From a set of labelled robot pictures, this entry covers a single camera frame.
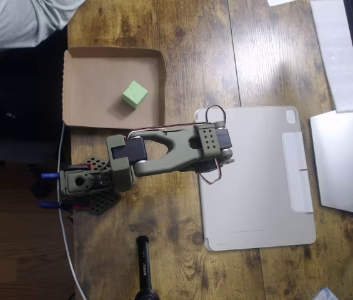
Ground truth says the cardboard tray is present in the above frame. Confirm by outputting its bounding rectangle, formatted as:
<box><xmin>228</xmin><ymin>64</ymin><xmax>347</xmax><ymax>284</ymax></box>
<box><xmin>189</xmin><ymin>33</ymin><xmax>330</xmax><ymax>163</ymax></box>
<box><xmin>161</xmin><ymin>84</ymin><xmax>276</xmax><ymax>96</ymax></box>
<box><xmin>62</xmin><ymin>46</ymin><xmax>167</xmax><ymax>131</ymax></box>

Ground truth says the light blue packet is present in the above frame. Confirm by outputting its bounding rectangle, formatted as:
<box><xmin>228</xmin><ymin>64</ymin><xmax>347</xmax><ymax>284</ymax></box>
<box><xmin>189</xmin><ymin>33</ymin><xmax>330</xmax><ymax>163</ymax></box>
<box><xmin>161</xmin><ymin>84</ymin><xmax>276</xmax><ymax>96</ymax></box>
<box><xmin>312</xmin><ymin>287</ymin><xmax>341</xmax><ymax>300</ymax></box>

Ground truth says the person in grey shirt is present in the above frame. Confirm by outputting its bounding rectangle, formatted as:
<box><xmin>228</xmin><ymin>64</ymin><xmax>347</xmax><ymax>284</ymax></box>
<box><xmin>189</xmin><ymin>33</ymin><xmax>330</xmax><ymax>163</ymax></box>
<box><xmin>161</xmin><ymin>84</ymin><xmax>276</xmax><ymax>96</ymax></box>
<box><xmin>0</xmin><ymin>0</ymin><xmax>86</xmax><ymax>57</ymax></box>

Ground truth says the white cable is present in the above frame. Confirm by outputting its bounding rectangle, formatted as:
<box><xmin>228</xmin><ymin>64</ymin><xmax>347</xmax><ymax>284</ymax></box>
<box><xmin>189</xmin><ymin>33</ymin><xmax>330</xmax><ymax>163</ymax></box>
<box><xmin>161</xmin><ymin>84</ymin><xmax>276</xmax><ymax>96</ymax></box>
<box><xmin>56</xmin><ymin>123</ymin><xmax>87</xmax><ymax>300</ymax></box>

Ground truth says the black cylindrical camera mount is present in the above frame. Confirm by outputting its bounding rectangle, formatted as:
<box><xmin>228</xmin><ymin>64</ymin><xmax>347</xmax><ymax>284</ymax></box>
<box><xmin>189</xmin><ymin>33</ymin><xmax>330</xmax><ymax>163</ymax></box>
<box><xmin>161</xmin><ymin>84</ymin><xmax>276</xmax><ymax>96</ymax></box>
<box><xmin>134</xmin><ymin>236</ymin><xmax>161</xmax><ymax>300</ymax></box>

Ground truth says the green foam cube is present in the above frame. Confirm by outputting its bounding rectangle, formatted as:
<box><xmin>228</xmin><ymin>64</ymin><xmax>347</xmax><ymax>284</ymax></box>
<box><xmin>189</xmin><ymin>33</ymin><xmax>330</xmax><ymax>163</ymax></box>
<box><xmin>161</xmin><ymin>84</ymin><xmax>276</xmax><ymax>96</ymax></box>
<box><xmin>121</xmin><ymin>80</ymin><xmax>149</xmax><ymax>110</ymax></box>

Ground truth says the red black servo wire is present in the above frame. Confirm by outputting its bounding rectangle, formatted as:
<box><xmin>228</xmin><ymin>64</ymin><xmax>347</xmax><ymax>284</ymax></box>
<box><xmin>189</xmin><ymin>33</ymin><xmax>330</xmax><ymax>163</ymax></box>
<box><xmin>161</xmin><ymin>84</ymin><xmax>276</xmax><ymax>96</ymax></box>
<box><xmin>206</xmin><ymin>105</ymin><xmax>227</xmax><ymax>126</ymax></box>
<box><xmin>198</xmin><ymin>159</ymin><xmax>224</xmax><ymax>186</ymax></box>

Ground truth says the tablet in beige cover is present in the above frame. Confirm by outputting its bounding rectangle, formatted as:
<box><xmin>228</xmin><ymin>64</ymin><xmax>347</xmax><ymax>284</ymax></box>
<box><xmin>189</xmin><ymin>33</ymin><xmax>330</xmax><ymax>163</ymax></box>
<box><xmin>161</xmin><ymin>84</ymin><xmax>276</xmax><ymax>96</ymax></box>
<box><xmin>193</xmin><ymin>105</ymin><xmax>317</xmax><ymax>252</ymax></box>

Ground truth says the white foam sheet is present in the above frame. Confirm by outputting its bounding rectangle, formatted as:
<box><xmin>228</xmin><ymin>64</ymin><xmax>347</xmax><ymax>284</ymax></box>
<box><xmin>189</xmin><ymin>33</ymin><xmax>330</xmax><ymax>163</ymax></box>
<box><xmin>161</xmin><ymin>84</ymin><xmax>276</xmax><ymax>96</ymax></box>
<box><xmin>309</xmin><ymin>0</ymin><xmax>353</xmax><ymax>114</ymax></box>

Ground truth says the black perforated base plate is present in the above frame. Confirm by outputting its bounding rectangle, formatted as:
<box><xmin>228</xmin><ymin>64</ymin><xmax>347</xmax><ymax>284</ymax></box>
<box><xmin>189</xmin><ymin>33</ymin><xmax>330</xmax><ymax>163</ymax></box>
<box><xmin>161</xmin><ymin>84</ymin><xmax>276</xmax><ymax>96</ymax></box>
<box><xmin>69</xmin><ymin>154</ymin><xmax>121</xmax><ymax>216</ymax></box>

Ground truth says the silver monitor stand base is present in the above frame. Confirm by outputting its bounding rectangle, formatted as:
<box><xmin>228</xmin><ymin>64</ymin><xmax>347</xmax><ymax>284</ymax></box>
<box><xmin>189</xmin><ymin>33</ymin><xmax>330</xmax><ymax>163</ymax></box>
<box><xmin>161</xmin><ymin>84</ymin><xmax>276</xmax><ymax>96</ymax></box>
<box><xmin>309</xmin><ymin>109</ymin><xmax>353</xmax><ymax>218</ymax></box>

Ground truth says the white paper sheet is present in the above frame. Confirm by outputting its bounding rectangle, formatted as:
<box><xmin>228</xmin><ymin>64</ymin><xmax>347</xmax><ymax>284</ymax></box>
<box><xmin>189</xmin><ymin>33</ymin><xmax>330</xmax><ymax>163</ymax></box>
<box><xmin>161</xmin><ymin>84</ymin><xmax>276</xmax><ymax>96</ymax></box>
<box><xmin>266</xmin><ymin>0</ymin><xmax>299</xmax><ymax>7</ymax></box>

